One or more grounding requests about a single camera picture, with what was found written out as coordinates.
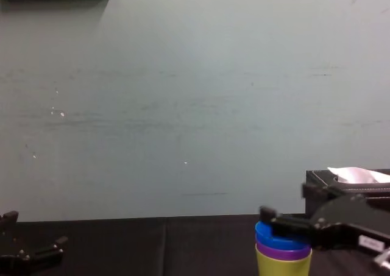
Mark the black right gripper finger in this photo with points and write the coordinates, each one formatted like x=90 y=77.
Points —
x=317 y=192
x=289 y=225

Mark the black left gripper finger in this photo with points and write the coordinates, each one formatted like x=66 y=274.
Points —
x=8 y=227
x=45 y=253

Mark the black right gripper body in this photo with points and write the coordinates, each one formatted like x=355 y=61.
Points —
x=344 y=218

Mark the blue plastic cup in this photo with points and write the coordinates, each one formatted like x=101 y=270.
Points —
x=280 y=241

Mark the black tissue box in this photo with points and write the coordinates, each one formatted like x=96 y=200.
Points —
x=314 y=203

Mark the purple plastic cup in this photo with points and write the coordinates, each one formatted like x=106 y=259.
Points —
x=283 y=254

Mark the yellow-green plastic cup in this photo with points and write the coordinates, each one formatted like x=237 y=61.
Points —
x=283 y=267

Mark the white tissue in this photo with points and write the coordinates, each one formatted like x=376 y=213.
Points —
x=356 y=175

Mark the black table cloth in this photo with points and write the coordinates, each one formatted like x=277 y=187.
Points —
x=152 y=248

